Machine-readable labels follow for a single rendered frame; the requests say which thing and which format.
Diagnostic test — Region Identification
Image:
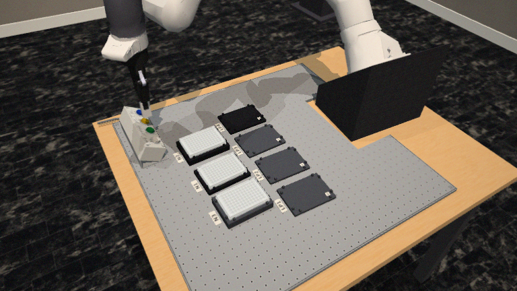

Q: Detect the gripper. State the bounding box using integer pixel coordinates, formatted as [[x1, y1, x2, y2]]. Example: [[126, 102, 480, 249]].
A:
[[121, 48, 152, 118]]

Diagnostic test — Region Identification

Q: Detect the white button panel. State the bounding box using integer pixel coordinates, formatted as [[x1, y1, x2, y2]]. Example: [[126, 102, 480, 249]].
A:
[[97, 106, 169, 168]]

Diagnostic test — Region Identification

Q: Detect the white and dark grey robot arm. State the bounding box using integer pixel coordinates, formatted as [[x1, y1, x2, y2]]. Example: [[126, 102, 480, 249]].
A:
[[102, 0, 411, 74]]

